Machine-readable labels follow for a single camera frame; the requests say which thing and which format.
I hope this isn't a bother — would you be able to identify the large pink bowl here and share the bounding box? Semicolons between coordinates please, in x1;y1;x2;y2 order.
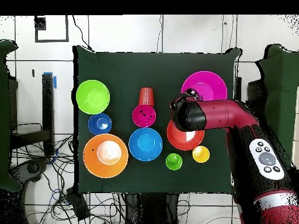
180;71;228;102

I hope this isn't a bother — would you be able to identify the tangle of floor cables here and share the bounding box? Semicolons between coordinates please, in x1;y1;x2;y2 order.
10;134;124;224

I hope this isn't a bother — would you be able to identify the green cup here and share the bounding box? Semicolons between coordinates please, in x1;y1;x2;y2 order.
165;153;183;171

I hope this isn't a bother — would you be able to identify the small dark blue bowl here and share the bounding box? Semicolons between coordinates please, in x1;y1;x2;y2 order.
88;113;112;135

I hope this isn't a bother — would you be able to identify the black power strip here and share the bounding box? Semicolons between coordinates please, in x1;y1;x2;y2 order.
66;187;91;221

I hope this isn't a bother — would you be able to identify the green-clothed side table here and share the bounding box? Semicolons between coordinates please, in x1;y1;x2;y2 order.
254;44;299;169
0;39;22;192

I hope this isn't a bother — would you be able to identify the black stand frame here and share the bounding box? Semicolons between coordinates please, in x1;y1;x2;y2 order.
233;76;268;131
9;73;55;156

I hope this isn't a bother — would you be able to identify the yellow cup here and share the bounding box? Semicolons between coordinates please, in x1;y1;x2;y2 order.
192;145;210;163

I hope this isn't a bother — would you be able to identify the orange-red ribbed cup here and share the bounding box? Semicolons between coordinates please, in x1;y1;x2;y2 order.
138;87;155;107

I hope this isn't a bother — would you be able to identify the light green bowl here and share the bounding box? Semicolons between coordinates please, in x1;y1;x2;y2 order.
75;79;110;115

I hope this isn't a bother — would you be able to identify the dark green tablecloth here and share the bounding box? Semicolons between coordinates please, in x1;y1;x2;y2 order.
73;45;241;194

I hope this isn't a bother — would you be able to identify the red shallow bowl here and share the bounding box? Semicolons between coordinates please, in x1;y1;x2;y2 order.
166;120;205;151

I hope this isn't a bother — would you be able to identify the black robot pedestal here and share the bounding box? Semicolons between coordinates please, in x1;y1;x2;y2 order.
123;192;180;224

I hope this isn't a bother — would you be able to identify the large orange bowl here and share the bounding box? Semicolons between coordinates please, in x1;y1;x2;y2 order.
83;133;129;179

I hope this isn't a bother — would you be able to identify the light blue bowl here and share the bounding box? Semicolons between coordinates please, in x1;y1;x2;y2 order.
128;127;164;162

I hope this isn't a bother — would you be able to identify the small magenta bowl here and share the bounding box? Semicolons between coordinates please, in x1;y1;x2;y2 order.
132;104;157;128

